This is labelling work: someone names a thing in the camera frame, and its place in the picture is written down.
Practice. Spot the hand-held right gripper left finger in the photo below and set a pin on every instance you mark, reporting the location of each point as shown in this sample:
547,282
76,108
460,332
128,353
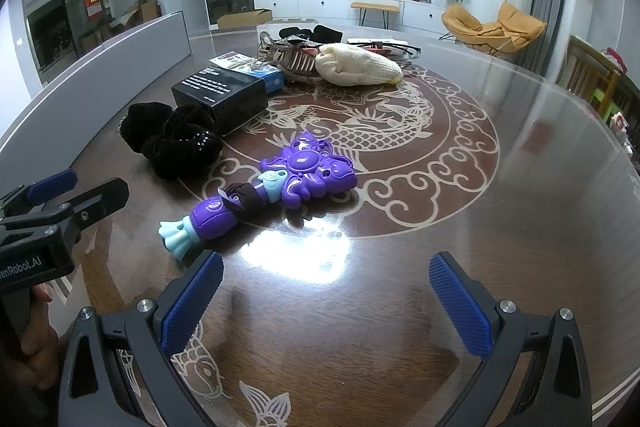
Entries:
192,302

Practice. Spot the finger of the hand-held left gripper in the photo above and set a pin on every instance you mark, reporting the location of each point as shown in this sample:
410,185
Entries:
95,202
52,184

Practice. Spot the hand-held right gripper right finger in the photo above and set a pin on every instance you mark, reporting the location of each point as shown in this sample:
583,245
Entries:
460,307

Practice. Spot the black fuzzy scrunchie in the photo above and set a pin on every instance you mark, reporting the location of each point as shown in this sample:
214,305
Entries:
140,127

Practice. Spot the black sequined scrunchie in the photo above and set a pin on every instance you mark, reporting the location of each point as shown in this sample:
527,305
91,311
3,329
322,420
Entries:
185,142

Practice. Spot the grey storage bin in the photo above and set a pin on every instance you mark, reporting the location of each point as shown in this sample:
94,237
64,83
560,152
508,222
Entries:
100,72

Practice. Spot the black cardboard box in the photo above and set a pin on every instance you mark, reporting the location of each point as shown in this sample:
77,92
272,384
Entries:
220,99

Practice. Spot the purple toy wand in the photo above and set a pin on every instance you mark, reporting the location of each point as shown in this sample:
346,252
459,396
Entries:
300,167

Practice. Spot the blue and white box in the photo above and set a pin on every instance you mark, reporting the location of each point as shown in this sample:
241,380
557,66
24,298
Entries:
272,81

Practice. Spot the metal hair claw clip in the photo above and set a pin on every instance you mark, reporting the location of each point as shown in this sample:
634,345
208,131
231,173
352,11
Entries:
292,59

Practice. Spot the white knitted glove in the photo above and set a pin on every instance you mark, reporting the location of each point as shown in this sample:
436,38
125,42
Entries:
355,67

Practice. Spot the red packet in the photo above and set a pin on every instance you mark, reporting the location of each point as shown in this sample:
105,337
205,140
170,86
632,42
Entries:
382,50

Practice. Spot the black cloth item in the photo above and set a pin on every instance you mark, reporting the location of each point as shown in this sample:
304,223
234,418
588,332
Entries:
329,34

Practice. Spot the brown patterned desktop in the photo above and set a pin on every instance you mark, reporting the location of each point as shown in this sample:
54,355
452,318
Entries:
425,217

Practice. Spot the person's left hand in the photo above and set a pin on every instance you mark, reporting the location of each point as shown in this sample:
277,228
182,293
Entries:
42,347

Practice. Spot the cluttered side shelf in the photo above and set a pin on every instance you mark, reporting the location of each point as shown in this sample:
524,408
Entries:
625,117

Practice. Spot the black eyeglasses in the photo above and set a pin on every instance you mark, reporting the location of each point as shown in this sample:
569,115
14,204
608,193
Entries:
405,52

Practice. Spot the wooden chair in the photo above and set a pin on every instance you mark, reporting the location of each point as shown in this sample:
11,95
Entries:
587,72

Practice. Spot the orange lounge chair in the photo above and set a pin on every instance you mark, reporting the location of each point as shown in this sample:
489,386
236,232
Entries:
470,27

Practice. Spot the white television cabinet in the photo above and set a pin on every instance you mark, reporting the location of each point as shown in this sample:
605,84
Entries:
310,6

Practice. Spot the wooden bench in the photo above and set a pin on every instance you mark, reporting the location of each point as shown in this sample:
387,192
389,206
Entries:
375,6

